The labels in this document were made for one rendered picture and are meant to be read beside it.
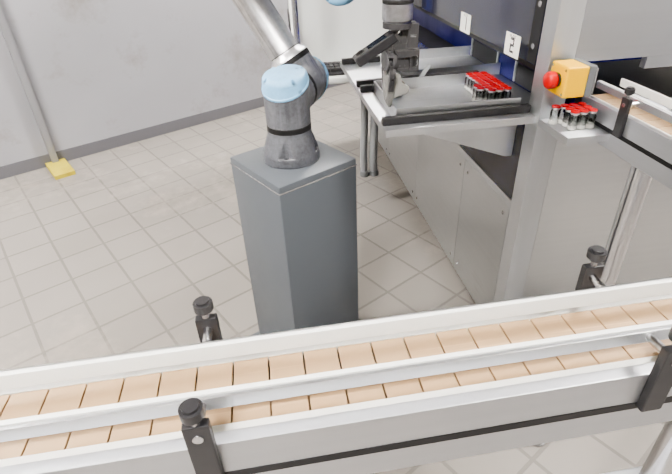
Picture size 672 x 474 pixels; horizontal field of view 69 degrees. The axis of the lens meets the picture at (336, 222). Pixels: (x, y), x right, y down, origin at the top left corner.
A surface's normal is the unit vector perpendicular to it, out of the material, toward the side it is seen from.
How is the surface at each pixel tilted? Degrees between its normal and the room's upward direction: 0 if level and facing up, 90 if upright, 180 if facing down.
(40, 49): 90
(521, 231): 90
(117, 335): 0
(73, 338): 0
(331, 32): 90
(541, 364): 0
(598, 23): 90
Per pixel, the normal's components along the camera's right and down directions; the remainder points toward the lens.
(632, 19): 0.15, 0.52
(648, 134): -0.99, 0.11
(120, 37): 0.63, 0.40
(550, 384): -0.04, -0.84
